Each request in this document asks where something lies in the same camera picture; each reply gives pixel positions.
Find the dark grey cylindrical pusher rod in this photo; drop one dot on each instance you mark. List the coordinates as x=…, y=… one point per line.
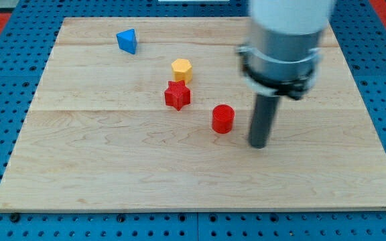
x=263, y=116

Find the red cylinder block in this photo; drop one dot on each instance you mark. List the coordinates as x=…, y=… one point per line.
x=222, y=118

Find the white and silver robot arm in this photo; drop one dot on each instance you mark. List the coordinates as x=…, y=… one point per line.
x=280, y=56

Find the red star block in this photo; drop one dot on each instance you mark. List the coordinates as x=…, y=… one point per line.
x=177, y=94

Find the yellow hexagon block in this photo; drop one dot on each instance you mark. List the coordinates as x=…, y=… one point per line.
x=182, y=70

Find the light wooden board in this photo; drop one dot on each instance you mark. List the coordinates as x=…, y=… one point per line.
x=99, y=138

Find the blue triangle block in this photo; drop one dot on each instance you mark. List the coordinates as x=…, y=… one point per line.
x=127, y=41

